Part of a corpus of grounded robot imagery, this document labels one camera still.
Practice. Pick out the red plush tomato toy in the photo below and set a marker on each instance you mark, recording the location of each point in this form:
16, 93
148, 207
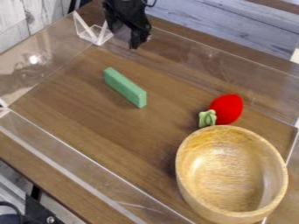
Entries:
223, 112

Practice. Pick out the wooden bowl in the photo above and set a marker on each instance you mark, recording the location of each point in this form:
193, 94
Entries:
231, 175

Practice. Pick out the green rectangular block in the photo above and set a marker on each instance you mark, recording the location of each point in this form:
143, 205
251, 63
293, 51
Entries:
125, 87

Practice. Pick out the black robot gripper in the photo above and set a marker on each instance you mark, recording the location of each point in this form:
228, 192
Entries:
128, 12

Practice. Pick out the black clamp under table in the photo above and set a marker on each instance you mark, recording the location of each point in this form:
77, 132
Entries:
36, 213

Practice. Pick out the clear acrylic tray enclosure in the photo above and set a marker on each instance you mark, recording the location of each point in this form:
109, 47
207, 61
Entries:
100, 154

